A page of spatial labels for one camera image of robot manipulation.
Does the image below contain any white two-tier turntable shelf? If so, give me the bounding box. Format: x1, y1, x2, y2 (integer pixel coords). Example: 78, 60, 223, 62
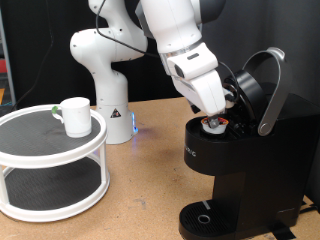
0, 103, 111, 223

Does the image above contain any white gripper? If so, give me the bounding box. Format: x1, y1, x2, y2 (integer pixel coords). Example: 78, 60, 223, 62
170, 67, 235, 130

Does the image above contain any black machine power cord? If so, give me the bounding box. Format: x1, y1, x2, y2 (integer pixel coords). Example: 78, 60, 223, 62
298, 201, 320, 216

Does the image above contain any grey metal frame post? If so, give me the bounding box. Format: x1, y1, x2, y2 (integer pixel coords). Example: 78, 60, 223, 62
0, 8, 17, 108

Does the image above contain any white plastic mug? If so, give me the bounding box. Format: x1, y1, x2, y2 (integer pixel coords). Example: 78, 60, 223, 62
51, 96, 93, 139

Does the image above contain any black Keurig coffee machine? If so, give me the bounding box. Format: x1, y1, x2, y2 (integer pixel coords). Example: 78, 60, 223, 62
178, 47, 320, 240

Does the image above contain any thin black hanging cable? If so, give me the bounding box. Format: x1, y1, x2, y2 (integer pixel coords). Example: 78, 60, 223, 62
9, 0, 56, 113

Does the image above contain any orange red coffee pod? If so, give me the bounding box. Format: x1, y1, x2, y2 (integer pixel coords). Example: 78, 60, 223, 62
200, 116, 230, 136

